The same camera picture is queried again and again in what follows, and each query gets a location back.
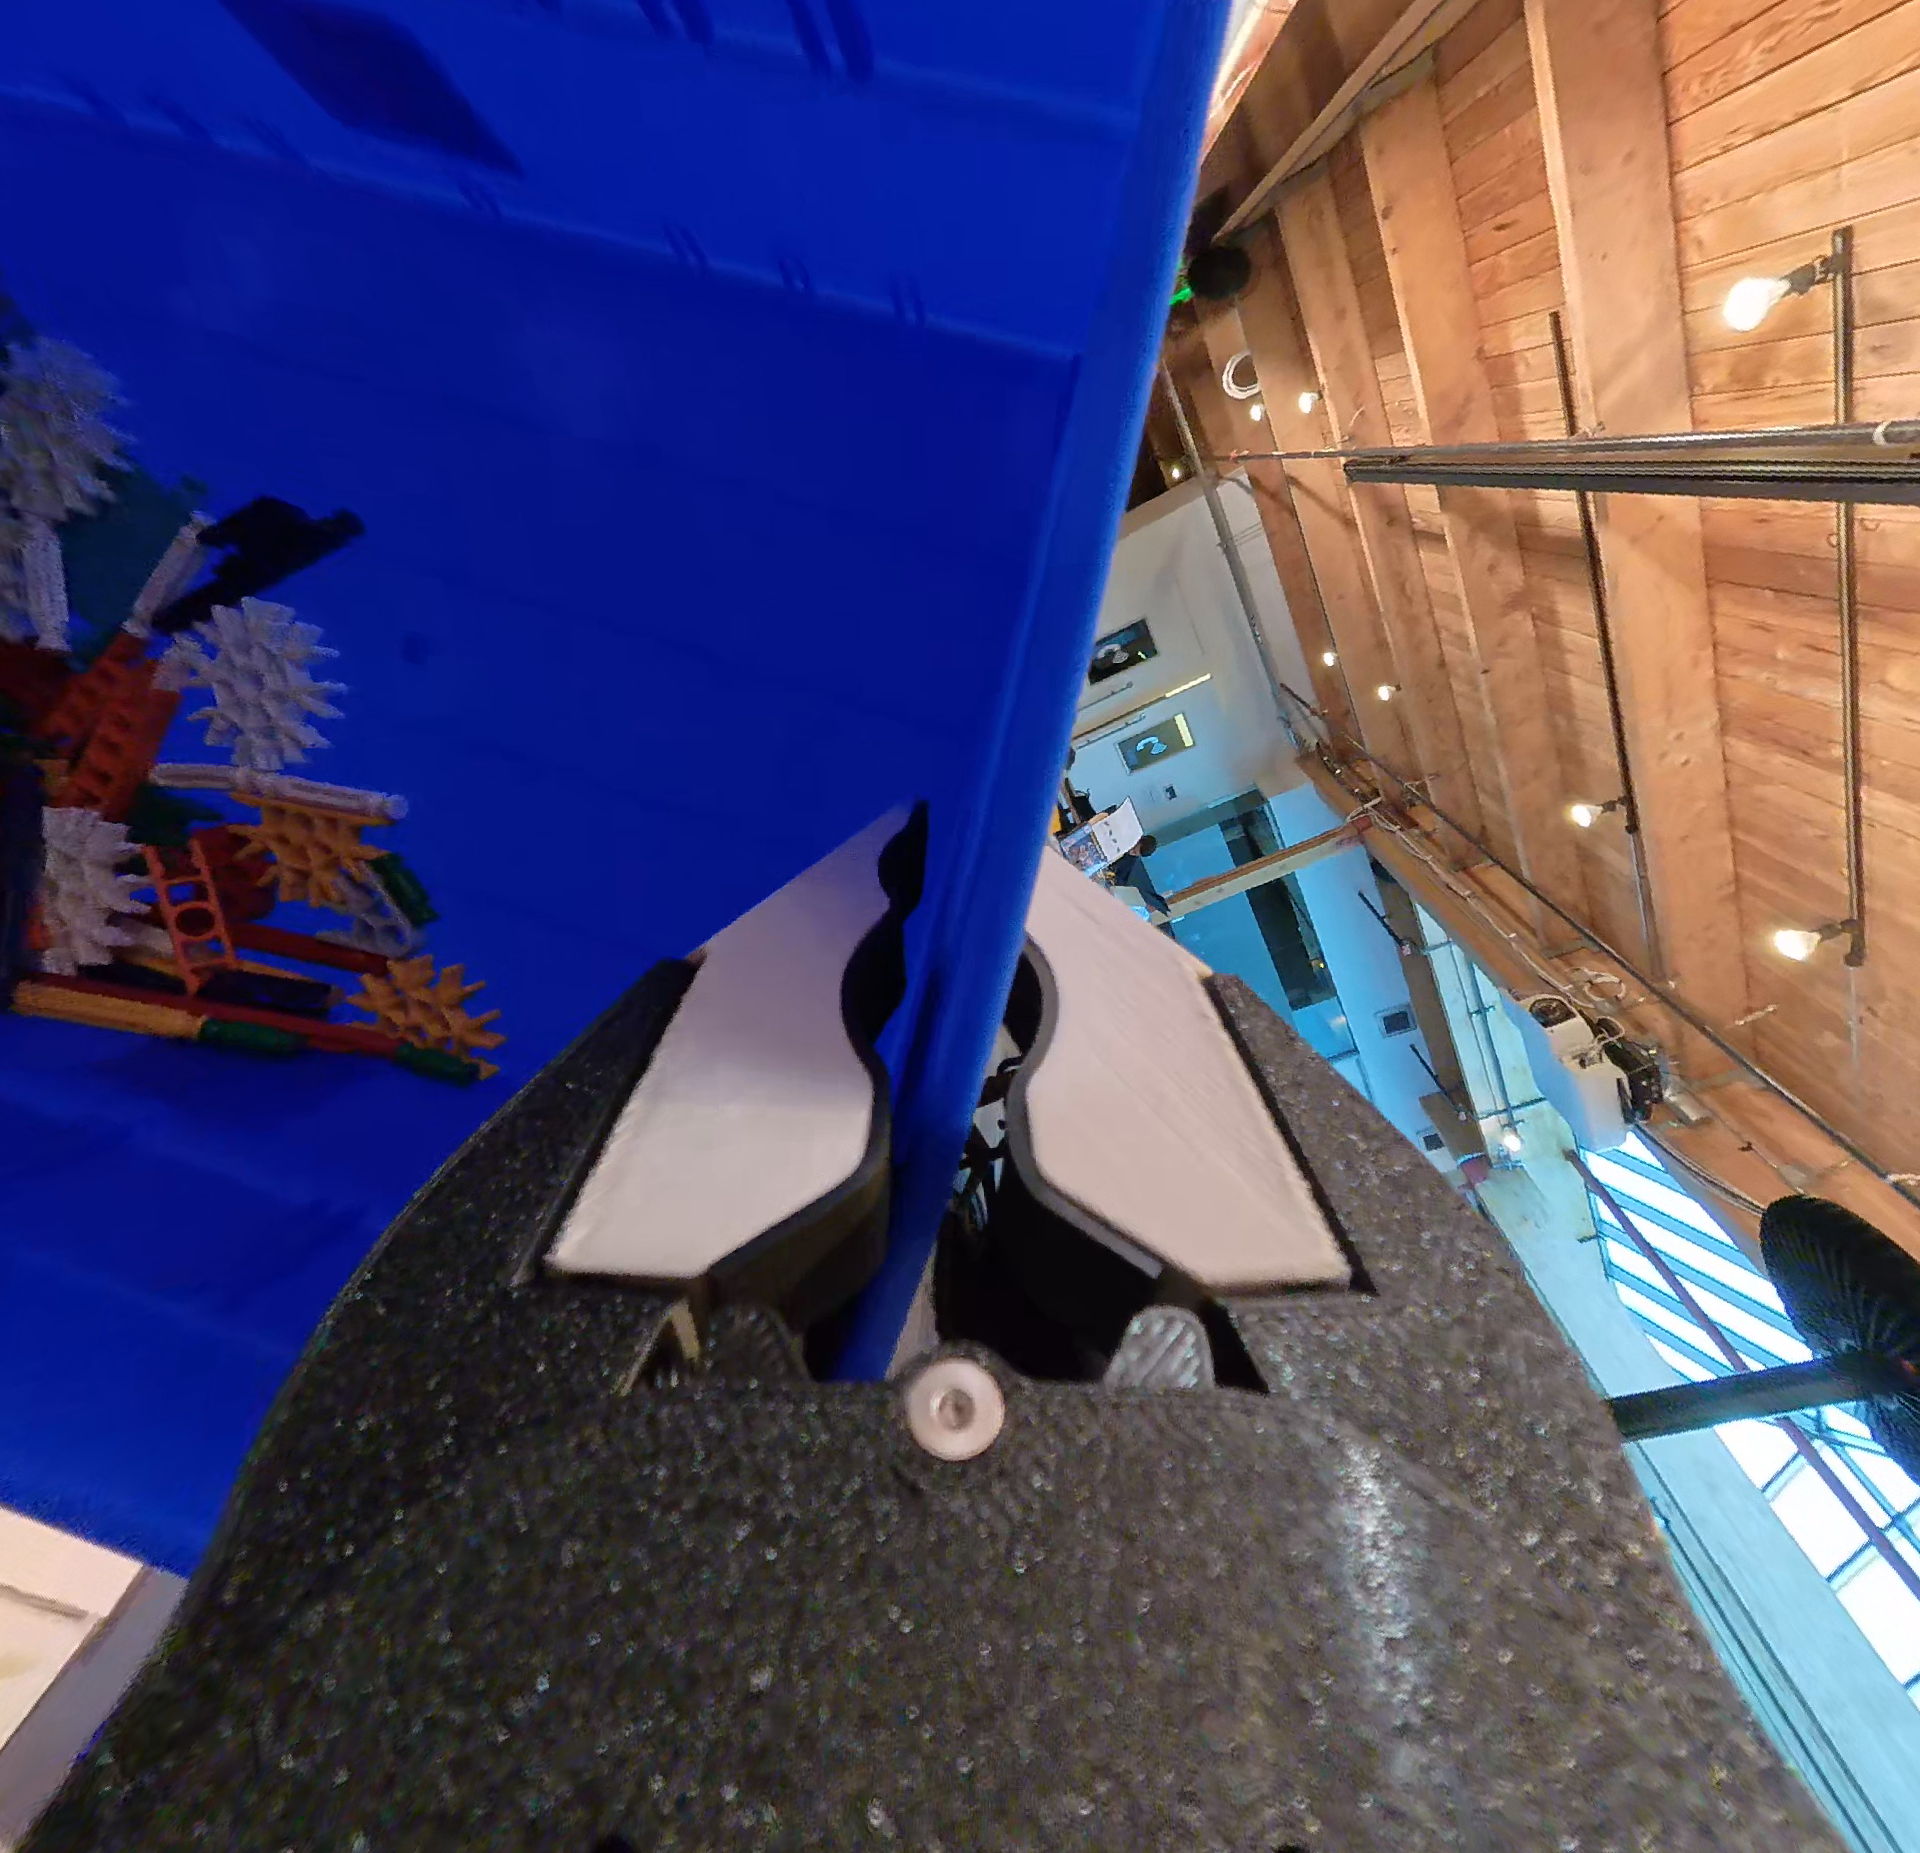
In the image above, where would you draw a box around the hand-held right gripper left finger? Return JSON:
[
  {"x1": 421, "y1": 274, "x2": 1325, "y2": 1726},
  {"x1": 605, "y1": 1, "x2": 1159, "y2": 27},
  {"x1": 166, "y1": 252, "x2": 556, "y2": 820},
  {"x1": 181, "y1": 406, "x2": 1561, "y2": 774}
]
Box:
[{"x1": 541, "y1": 802, "x2": 930, "y2": 1379}]

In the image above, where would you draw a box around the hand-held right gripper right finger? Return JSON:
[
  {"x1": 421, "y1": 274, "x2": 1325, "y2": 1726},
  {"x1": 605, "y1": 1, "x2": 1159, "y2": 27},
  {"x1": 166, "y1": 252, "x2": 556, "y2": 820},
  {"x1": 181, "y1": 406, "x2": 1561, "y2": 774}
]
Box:
[{"x1": 936, "y1": 849, "x2": 1353, "y2": 1363}]

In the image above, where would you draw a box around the large blue plastic bin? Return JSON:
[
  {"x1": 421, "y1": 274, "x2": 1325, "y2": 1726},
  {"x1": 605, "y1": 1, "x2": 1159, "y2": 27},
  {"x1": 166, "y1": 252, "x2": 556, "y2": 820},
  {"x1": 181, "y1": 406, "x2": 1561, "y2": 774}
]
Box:
[{"x1": 0, "y1": 0, "x2": 1247, "y2": 1576}]

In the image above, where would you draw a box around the ceiling mounted heater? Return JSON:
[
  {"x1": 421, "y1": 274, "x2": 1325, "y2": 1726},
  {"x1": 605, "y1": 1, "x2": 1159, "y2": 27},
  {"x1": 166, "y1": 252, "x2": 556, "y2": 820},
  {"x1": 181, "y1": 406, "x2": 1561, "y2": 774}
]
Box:
[{"x1": 1511, "y1": 987, "x2": 1669, "y2": 1116}]

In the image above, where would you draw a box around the pile of plastic construction pieces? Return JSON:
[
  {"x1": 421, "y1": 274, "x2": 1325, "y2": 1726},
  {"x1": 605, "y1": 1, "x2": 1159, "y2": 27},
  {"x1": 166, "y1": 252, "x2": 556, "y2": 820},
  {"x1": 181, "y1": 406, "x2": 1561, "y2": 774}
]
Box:
[{"x1": 0, "y1": 291, "x2": 509, "y2": 1092}]

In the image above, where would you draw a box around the black rod stand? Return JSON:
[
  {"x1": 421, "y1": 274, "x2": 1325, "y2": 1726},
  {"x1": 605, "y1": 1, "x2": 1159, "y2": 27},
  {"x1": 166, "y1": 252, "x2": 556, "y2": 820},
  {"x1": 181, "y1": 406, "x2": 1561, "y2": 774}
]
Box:
[{"x1": 1612, "y1": 1192, "x2": 1920, "y2": 1443}]

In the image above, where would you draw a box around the ceiling metal pipe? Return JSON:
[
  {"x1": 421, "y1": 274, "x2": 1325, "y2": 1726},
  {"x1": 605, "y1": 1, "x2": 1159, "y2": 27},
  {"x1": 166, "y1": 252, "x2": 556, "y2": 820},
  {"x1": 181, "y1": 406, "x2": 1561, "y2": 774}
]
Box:
[{"x1": 1230, "y1": 419, "x2": 1920, "y2": 503}]

